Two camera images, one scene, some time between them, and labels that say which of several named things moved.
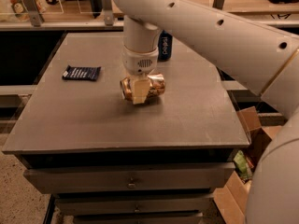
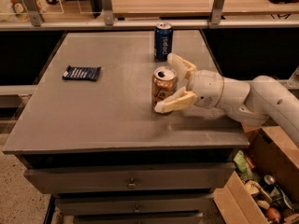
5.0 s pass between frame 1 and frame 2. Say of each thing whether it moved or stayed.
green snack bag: stayed
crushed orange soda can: moved
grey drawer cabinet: stayed
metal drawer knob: stayed
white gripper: moved
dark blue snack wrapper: stayed
